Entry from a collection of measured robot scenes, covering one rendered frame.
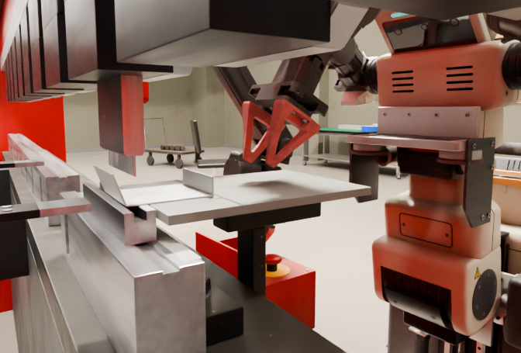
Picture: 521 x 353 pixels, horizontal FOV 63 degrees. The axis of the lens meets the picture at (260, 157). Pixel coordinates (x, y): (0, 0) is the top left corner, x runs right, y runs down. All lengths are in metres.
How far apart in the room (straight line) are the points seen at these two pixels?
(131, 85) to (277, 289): 0.52
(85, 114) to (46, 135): 9.18
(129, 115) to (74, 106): 11.30
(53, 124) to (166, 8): 2.41
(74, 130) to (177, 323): 11.39
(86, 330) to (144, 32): 0.33
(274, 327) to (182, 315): 0.12
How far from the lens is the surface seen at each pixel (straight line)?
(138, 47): 0.26
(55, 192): 0.89
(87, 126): 11.80
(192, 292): 0.37
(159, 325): 0.37
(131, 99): 0.42
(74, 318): 0.52
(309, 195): 0.48
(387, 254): 1.00
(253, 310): 0.50
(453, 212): 0.94
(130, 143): 0.42
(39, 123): 2.61
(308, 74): 0.55
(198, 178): 0.50
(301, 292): 0.86
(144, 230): 0.42
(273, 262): 0.84
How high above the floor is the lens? 1.10
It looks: 6 degrees down
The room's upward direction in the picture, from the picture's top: straight up
